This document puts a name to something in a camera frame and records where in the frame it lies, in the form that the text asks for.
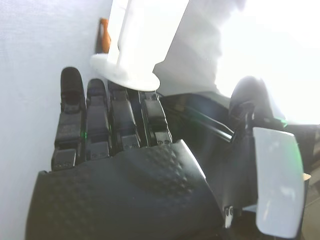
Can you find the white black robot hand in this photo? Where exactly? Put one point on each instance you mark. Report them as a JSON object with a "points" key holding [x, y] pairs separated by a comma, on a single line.
{"points": [[125, 195]]}

